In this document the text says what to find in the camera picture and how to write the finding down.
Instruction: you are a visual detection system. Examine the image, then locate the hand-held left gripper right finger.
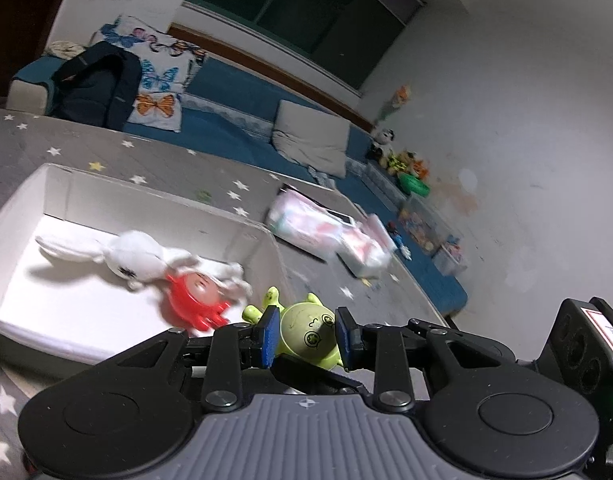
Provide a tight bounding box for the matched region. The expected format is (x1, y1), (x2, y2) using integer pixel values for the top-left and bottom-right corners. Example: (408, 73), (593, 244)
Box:
(335, 306), (517, 411)

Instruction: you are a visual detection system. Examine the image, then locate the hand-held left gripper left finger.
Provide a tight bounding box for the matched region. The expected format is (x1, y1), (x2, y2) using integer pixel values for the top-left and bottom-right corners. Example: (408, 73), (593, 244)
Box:
(94, 307), (282, 411)

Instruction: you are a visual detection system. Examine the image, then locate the green round toy figure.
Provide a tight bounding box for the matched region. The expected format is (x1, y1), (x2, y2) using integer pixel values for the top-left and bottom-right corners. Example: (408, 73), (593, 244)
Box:
(241, 287), (344, 368)

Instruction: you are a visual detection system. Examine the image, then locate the white cardboard box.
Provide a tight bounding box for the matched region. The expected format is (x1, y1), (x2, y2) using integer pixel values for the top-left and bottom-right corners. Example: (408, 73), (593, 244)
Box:
(0, 162), (297, 366)

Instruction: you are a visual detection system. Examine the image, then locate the red plastic toy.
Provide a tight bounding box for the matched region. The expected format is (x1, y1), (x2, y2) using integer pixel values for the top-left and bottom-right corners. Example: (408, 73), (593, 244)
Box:
(159, 270), (237, 332)

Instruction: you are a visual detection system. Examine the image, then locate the small pink tissue pack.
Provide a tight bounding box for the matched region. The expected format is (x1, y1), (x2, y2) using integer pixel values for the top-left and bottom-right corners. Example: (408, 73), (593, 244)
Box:
(336, 214), (394, 278)

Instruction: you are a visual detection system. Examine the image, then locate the small blue toy figure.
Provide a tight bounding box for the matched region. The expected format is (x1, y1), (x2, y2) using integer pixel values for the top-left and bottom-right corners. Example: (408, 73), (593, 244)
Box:
(386, 222), (412, 261)

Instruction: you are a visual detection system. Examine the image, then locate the large pink tissue pack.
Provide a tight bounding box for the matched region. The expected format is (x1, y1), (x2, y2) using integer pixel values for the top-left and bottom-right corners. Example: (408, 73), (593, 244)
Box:
(266, 191), (359, 263)

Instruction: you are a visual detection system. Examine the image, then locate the small clear toy box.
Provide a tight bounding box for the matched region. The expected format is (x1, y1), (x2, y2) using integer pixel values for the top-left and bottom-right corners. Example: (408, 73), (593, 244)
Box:
(431, 235), (469, 276)

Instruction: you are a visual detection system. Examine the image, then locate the clear storage box with toys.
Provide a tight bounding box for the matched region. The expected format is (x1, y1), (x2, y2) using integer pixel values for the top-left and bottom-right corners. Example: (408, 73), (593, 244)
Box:
(399, 195), (454, 256)

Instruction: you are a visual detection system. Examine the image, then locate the white plush rabbit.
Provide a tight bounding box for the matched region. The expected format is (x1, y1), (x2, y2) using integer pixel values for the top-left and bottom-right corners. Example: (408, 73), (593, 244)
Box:
(35, 230), (252, 306)

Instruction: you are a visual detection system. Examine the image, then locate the green plastic basin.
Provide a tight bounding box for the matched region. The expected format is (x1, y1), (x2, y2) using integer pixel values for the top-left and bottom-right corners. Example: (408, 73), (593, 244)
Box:
(399, 172), (431, 197)

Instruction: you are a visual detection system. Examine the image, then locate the yellow plush toy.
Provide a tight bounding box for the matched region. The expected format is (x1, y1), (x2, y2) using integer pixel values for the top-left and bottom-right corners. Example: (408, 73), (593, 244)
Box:
(386, 150), (412, 176)

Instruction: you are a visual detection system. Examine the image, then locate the panda plush toy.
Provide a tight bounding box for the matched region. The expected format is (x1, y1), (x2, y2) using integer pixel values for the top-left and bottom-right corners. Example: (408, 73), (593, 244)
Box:
(369, 127), (398, 161)

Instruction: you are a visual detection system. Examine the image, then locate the grey pillow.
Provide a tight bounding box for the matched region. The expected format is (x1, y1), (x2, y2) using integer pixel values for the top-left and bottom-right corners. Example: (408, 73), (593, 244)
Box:
(271, 99), (351, 179)

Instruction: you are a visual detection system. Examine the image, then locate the grey star print mat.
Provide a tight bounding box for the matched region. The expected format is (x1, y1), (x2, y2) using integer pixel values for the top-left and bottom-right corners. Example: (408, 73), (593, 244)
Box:
(0, 107), (452, 480)

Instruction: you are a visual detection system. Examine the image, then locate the blue sofa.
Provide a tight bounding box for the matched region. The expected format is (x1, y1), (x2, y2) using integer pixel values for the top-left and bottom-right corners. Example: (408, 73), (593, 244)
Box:
(6, 22), (469, 318)

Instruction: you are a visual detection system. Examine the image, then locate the butterfly print pillow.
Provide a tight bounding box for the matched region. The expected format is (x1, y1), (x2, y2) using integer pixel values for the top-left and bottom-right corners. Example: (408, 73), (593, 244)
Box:
(90, 14), (210, 133)

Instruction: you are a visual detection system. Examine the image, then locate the black backpack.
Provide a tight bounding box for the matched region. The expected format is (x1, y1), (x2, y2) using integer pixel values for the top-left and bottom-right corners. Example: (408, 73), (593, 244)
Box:
(49, 41), (143, 131)

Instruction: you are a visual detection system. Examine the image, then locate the dark window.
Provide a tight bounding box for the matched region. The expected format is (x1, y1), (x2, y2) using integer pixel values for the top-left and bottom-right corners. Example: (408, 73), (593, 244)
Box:
(184, 0), (427, 93)

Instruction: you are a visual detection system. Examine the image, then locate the pale crumpled cloth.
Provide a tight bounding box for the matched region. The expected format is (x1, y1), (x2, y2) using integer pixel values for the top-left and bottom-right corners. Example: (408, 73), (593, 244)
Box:
(46, 40), (87, 58)

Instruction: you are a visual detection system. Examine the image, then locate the orange green wall hanging toy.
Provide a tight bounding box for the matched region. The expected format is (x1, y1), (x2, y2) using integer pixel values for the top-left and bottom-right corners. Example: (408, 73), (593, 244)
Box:
(376, 85), (412, 123)

